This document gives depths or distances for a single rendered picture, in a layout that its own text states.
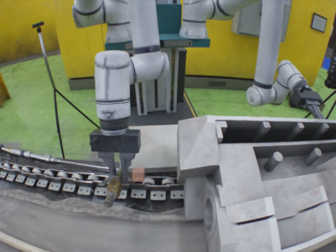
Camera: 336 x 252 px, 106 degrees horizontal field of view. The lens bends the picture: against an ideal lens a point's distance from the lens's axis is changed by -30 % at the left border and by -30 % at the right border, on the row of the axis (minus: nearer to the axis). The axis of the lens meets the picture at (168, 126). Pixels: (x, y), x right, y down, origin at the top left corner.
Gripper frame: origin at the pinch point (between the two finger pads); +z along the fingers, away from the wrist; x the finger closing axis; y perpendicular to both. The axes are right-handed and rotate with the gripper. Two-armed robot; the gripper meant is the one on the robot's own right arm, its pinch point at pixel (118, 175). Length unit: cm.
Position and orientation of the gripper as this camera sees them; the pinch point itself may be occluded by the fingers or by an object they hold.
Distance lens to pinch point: 53.6
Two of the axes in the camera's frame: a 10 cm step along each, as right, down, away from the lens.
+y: 0.1, 2.6, -9.6
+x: 10.0, 0.1, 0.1
